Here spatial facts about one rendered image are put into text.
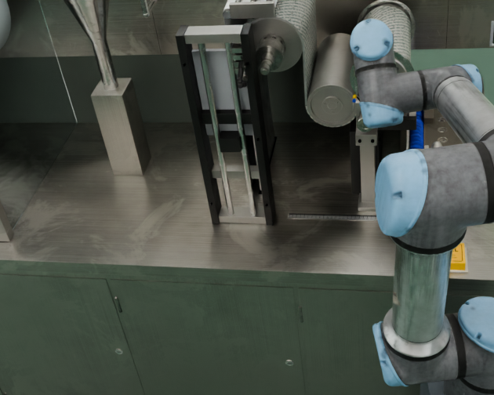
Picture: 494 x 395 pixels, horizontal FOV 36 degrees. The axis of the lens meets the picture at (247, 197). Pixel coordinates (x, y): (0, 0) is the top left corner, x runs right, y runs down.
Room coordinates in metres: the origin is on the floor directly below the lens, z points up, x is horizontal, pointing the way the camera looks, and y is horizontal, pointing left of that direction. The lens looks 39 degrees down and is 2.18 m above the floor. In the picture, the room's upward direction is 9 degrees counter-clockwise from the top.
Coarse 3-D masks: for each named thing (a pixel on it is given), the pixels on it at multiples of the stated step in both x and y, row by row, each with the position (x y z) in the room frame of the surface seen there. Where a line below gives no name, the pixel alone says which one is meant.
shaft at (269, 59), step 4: (264, 56) 1.50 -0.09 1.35; (268, 56) 1.50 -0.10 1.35; (272, 56) 1.51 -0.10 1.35; (260, 60) 1.50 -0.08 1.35; (264, 60) 1.49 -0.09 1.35; (268, 60) 1.49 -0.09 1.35; (272, 60) 1.49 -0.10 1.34; (260, 64) 1.49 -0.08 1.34; (264, 64) 1.48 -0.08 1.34; (268, 64) 1.48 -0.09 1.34; (272, 64) 1.49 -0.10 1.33; (260, 68) 1.48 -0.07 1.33; (264, 68) 1.47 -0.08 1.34; (268, 68) 1.47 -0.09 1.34; (272, 68) 1.49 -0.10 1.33; (260, 72) 1.47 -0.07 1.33; (264, 72) 1.46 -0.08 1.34; (268, 72) 1.47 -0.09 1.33
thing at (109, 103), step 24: (72, 0) 1.74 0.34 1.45; (96, 0) 1.75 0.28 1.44; (96, 24) 1.76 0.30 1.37; (96, 48) 1.78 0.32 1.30; (96, 96) 1.76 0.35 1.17; (120, 96) 1.75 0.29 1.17; (120, 120) 1.75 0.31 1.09; (120, 144) 1.76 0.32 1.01; (144, 144) 1.81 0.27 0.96; (120, 168) 1.76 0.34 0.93; (144, 168) 1.77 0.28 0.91
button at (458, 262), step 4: (460, 244) 1.26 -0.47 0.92; (456, 248) 1.24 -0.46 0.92; (460, 248) 1.24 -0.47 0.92; (464, 248) 1.24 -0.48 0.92; (452, 252) 1.23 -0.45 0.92; (456, 252) 1.23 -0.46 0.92; (460, 252) 1.23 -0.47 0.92; (464, 252) 1.23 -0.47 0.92; (452, 256) 1.22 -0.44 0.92; (456, 256) 1.22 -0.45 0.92; (460, 256) 1.22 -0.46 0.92; (464, 256) 1.22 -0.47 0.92; (452, 260) 1.21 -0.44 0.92; (456, 260) 1.21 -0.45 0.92; (460, 260) 1.20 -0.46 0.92; (464, 260) 1.20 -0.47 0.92; (452, 264) 1.20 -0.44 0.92; (456, 264) 1.20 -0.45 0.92; (460, 264) 1.20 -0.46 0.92; (464, 264) 1.19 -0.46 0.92; (452, 268) 1.20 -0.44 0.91; (456, 268) 1.20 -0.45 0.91; (460, 268) 1.20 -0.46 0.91; (464, 268) 1.19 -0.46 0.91
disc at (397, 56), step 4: (396, 52) 1.49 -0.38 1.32; (396, 56) 1.49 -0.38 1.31; (400, 56) 1.49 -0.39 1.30; (404, 56) 1.49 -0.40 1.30; (400, 60) 1.49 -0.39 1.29; (404, 60) 1.49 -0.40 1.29; (408, 60) 1.49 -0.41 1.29; (404, 64) 1.49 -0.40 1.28; (408, 64) 1.49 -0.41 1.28; (352, 68) 1.52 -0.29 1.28; (408, 68) 1.49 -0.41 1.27; (412, 68) 1.48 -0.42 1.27; (352, 72) 1.52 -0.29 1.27; (352, 76) 1.52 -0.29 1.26; (352, 80) 1.52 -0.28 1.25; (356, 80) 1.52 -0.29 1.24; (352, 84) 1.52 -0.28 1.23; (356, 84) 1.52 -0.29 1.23; (352, 88) 1.52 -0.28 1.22; (356, 88) 1.52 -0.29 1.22; (356, 92) 1.52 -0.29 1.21
